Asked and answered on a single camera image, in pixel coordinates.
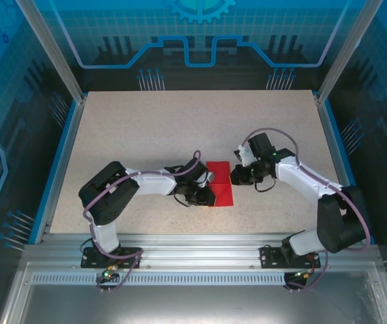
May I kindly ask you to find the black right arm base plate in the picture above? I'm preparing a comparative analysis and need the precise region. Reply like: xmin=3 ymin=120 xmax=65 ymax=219
xmin=259 ymin=245 xmax=321 ymax=270

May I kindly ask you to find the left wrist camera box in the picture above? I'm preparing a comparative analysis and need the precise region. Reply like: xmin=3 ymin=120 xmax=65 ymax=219
xmin=200 ymin=170 xmax=215 ymax=187

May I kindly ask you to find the metal sheet tray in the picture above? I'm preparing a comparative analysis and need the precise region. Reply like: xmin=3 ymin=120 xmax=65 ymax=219
xmin=0 ymin=261 xmax=387 ymax=324

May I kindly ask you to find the red square paper sheet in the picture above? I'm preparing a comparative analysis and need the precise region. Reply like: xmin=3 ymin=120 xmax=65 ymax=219
xmin=205 ymin=161 xmax=234 ymax=207

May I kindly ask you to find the cable connector with green light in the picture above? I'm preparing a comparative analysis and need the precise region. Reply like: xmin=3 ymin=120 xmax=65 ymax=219
xmin=100 ymin=265 xmax=120 ymax=283

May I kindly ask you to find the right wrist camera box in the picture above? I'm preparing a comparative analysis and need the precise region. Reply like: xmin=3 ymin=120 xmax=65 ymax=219
xmin=234 ymin=144 xmax=253 ymax=167

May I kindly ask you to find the slotted grey cable duct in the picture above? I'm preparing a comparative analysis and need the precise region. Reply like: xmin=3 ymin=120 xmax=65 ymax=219
xmin=30 ymin=272 xmax=295 ymax=286

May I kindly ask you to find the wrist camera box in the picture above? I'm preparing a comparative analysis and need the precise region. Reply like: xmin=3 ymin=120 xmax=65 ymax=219
xmin=234 ymin=144 xmax=253 ymax=167
xmin=200 ymin=170 xmax=215 ymax=187

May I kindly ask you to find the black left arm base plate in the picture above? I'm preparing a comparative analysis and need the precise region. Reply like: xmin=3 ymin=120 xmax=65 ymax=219
xmin=80 ymin=247 xmax=143 ymax=270

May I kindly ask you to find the cable connector with yellow plug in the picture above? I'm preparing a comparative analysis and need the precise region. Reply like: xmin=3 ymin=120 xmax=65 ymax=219
xmin=289 ymin=268 xmax=315 ymax=281

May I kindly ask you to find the aluminium side rail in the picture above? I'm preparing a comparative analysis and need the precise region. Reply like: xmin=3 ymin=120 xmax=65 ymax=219
xmin=313 ymin=90 xmax=376 ymax=246
xmin=27 ymin=92 xmax=89 ymax=246

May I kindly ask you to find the aluminium cross rail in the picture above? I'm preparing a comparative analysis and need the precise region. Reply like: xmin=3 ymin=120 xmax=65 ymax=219
xmin=24 ymin=232 xmax=380 ymax=271

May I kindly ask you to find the aluminium frame post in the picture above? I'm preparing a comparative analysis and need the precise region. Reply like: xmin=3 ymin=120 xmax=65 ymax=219
xmin=15 ymin=0 xmax=88 ymax=104
xmin=316 ymin=0 xmax=383 ymax=104

